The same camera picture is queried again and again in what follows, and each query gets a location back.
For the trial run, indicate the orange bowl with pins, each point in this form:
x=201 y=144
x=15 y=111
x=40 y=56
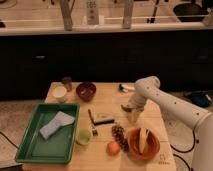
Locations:
x=152 y=146

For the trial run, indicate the orange fruit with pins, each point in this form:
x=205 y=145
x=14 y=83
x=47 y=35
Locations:
x=113 y=148

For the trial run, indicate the brown glass cup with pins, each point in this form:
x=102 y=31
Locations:
x=67 y=82

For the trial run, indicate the white plastic cup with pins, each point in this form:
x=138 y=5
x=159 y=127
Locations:
x=60 y=93

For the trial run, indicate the green plastic tray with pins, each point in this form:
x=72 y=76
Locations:
x=57 y=149

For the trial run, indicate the blue sponge cloth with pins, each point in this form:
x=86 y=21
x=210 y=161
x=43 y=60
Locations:
x=61 y=119

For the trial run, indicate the bunch of dark grapes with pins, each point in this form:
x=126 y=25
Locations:
x=118 y=134

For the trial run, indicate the green plastic cup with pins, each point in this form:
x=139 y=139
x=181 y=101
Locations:
x=83 y=137

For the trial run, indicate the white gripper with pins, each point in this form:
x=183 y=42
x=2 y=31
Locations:
x=136 y=101

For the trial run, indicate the dark red bowl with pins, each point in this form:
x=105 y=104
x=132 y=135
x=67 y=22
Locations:
x=86 y=91

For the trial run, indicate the green pepper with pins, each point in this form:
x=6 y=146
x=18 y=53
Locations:
x=131 y=109

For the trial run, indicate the yellow banana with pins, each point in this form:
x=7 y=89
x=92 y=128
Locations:
x=143 y=138

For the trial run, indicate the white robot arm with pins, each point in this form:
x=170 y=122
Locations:
x=198 y=119

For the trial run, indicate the small black brush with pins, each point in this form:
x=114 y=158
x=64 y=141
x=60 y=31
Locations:
x=94 y=130

